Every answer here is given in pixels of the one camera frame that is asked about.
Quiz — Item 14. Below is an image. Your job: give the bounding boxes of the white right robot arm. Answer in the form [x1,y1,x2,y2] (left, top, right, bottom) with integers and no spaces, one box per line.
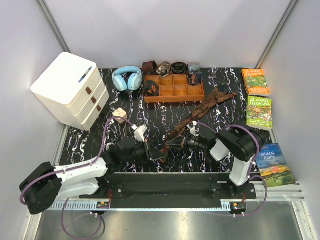
[164,123,266,199]

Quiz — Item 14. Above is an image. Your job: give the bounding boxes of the grey blue rolled tie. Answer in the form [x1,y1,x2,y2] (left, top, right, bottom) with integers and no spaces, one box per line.
[188,62,201,72]

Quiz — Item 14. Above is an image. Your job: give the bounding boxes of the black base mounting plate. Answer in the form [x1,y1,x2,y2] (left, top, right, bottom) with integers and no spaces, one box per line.
[81,173,249,199]

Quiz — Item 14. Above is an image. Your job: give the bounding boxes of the orange compartment tray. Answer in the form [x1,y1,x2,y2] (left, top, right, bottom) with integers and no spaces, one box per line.
[143,74,205,103]

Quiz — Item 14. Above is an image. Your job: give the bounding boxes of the black orange-leaf rolled tie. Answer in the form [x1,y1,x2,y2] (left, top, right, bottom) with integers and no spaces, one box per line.
[143,80,160,97]

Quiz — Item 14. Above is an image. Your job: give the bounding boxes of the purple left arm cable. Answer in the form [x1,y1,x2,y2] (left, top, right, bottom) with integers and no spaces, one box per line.
[19,116,138,239]

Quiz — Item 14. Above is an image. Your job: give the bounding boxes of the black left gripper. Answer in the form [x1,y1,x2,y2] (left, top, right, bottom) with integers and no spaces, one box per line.
[121,138,165,163]

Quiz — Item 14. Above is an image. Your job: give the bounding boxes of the blue pen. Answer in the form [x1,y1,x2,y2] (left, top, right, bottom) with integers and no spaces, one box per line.
[78,66,93,83]

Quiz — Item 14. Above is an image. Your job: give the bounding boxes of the dark red rolled tie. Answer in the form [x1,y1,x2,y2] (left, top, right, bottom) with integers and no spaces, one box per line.
[141,60,158,76]

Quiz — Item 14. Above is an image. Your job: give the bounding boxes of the green treehouse book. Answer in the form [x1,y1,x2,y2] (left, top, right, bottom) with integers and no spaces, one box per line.
[245,95,273,131]

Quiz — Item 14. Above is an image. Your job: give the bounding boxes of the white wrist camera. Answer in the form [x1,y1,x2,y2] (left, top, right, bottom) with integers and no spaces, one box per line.
[187,121,198,136]
[131,124,148,142]

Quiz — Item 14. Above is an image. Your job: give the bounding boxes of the brown floral long tie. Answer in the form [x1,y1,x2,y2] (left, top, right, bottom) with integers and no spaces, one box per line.
[159,87,238,163]

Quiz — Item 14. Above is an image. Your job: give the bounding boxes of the brown patterned rolled tie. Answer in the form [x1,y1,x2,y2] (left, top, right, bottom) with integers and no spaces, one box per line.
[155,61,173,78]

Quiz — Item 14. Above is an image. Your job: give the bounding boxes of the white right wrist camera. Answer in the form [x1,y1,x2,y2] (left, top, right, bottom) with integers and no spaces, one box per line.
[187,121,198,136]

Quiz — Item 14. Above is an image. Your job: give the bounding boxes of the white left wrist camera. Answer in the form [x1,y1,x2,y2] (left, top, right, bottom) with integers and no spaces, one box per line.
[131,124,148,142]

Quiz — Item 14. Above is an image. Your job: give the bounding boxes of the black marble pattern mat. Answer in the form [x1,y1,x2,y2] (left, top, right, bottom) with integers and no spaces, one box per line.
[59,67,263,174]

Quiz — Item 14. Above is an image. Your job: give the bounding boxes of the pink cube power adapter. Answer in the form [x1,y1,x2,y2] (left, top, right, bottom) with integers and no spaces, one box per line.
[112,107,128,124]

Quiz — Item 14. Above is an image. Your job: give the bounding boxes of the aluminium front rail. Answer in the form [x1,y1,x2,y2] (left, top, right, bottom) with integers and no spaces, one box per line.
[40,181,304,214]

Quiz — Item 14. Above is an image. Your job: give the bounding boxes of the white three-drawer cabinet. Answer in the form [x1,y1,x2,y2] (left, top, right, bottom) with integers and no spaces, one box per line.
[30,52,110,131]

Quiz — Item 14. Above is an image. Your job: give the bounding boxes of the dark floral rolled tie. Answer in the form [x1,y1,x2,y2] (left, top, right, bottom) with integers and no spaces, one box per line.
[187,71,203,86]

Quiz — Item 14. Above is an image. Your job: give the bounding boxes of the blue Animal Farm book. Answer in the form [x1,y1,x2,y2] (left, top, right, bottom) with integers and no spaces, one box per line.
[255,143,296,188]

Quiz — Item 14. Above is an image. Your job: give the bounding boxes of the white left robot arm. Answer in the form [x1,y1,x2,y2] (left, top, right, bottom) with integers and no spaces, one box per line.
[19,137,166,215]

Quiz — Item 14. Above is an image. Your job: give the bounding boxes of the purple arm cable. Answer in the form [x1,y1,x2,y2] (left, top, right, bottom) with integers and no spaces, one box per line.
[197,121,269,218]
[19,116,138,239]

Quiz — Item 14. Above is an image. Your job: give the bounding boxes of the light blue headphones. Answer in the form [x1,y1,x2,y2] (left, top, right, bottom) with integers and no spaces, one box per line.
[112,66,143,92]

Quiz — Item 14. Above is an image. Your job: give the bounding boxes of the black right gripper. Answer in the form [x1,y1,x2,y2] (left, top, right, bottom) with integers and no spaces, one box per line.
[165,129,207,153]

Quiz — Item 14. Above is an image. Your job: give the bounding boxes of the orange treehouse book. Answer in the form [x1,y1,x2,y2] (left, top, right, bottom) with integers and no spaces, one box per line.
[241,68,271,97]

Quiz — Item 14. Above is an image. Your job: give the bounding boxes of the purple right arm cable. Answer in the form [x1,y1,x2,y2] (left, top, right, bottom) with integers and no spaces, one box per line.
[197,121,269,218]

